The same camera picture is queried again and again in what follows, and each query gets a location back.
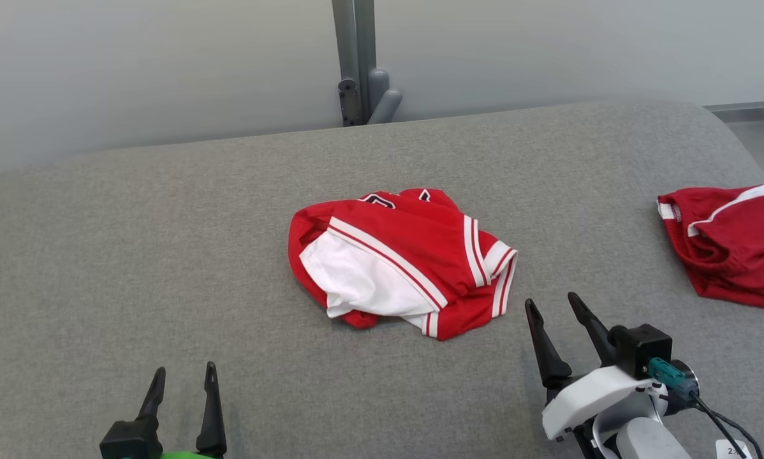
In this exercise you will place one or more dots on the grey metal partition post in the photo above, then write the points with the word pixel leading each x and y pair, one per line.
pixel 353 38

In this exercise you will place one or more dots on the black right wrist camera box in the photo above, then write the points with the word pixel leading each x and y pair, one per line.
pixel 640 347

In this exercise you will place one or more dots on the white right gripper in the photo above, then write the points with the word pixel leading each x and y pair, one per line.
pixel 586 398

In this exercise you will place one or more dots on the grey wall baseboard strip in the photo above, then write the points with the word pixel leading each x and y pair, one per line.
pixel 752 113

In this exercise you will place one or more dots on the dark red white-striped shorts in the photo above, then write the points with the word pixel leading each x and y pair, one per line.
pixel 739 261

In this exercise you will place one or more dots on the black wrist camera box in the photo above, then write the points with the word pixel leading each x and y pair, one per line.
pixel 640 347
pixel 130 440

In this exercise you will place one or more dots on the red white basketball jersey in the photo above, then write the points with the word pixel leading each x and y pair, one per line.
pixel 414 248

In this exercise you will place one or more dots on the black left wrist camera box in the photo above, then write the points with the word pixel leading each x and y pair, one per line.
pixel 130 440

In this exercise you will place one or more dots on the grey fabric sofa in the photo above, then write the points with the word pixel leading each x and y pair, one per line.
pixel 165 255

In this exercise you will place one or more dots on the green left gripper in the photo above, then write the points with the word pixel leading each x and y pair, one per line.
pixel 184 456

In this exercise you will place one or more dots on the grey slanted rounded tube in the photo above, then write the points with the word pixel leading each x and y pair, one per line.
pixel 388 105

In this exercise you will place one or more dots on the grey upright rounded tube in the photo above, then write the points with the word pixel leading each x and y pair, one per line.
pixel 379 80

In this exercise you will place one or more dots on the dark grey post bracket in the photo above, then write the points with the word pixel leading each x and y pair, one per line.
pixel 348 102

